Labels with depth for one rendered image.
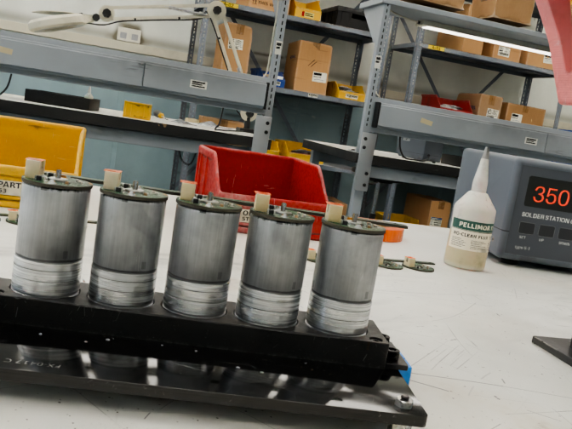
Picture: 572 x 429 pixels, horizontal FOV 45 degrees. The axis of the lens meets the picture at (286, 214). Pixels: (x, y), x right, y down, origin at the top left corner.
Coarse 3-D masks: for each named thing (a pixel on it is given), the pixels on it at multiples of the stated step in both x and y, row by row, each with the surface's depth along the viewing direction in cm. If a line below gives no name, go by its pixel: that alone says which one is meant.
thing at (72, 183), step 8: (24, 176) 25; (40, 176) 24; (48, 176) 26; (32, 184) 24; (40, 184) 24; (48, 184) 24; (56, 184) 24; (64, 184) 24; (72, 184) 25; (80, 184) 25; (88, 184) 25
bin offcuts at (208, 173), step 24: (216, 168) 57; (240, 168) 66; (264, 168) 67; (288, 168) 68; (312, 168) 62; (216, 192) 55; (240, 192) 67; (288, 192) 68; (312, 192) 62; (240, 216) 55
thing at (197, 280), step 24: (192, 216) 25; (216, 216) 25; (192, 240) 25; (216, 240) 25; (192, 264) 25; (216, 264) 25; (168, 288) 25; (192, 288) 25; (216, 288) 25; (192, 312) 25; (216, 312) 26
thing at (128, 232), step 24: (120, 216) 24; (144, 216) 25; (96, 240) 25; (120, 240) 24; (144, 240) 25; (96, 264) 25; (120, 264) 25; (144, 264) 25; (96, 288) 25; (120, 288) 25; (144, 288) 25
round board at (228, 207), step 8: (176, 200) 25; (184, 200) 25; (192, 200) 25; (216, 200) 27; (200, 208) 24; (208, 208) 24; (216, 208) 25; (224, 208) 25; (232, 208) 25; (240, 208) 26
